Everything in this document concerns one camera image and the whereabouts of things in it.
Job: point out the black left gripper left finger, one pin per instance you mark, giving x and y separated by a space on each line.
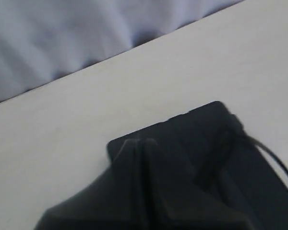
113 201

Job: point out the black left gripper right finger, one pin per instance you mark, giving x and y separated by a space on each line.
177 204

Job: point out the black plastic carry case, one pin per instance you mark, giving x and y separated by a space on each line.
240 176

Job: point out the white backdrop curtain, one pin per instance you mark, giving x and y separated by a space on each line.
44 40

